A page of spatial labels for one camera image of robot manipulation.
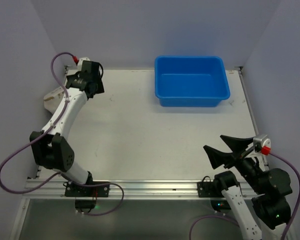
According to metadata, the white mesh laundry bag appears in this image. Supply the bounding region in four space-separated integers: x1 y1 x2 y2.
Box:
43 87 65 114

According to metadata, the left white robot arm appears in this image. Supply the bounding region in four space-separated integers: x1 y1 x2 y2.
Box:
29 58 105 184

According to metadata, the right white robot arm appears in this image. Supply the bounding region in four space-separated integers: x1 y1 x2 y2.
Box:
203 134 293 240

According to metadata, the blue plastic bin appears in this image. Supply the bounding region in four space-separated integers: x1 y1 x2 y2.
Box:
154 56 231 107

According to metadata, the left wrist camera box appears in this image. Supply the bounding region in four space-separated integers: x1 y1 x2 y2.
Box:
72 56 90 67

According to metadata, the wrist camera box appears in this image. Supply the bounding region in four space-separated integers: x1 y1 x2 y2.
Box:
253 134 271 156
72 56 90 67

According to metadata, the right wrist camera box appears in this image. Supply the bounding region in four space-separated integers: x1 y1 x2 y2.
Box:
253 134 271 156

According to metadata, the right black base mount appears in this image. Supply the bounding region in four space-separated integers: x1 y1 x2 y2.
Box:
196 176 231 214

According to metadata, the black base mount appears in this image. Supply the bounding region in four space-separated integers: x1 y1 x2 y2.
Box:
196 176 231 214
63 181 110 213

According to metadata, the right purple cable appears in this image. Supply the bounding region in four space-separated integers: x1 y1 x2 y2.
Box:
189 151 300 240

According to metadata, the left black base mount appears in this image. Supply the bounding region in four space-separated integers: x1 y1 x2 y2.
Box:
63 181 110 213

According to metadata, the aluminium front rail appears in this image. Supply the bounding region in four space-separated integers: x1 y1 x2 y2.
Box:
24 178 256 200

